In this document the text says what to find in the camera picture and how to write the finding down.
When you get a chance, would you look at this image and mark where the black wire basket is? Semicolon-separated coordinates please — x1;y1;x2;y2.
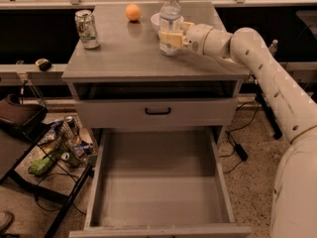
39;115;95;169

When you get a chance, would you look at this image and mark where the brown bag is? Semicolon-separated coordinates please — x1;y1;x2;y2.
0;94;48;139

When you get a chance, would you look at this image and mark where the open grey bottom drawer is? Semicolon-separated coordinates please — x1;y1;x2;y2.
69;128;251;238

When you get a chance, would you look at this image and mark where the small background water bottle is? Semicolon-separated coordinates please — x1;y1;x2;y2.
268;40;278;56

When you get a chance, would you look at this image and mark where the orange fruit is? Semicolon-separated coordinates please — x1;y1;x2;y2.
125;4;141;22

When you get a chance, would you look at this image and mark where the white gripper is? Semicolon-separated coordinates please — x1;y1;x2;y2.
158;22;213;55

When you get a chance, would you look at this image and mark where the clear plastic water bottle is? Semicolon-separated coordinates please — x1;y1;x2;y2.
159;0;181;57

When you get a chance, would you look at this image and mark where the grey shoe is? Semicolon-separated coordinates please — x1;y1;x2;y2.
0;211;14;233

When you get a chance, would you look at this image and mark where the black tape measure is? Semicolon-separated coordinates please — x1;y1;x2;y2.
35;59;52;71

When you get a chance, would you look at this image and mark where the grey drawer cabinet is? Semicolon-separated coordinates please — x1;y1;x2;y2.
62;3;248;140

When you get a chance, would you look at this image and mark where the black stand leg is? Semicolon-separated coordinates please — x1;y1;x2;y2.
256;85;282;140

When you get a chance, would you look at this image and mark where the green snack bag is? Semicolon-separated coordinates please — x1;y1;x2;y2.
28;152;61;177

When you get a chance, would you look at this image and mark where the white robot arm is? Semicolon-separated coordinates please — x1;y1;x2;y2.
158;22;317;238

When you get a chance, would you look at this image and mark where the white ceramic bowl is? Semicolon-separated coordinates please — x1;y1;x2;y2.
151;13;183;33

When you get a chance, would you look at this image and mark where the green soda can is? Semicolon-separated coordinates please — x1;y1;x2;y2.
74;10;100;49

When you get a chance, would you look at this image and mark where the black drawer handle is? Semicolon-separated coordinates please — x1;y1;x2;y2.
145;107;171;116

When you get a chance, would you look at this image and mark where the black power adapter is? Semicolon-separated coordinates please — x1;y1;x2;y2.
235;144;248;161

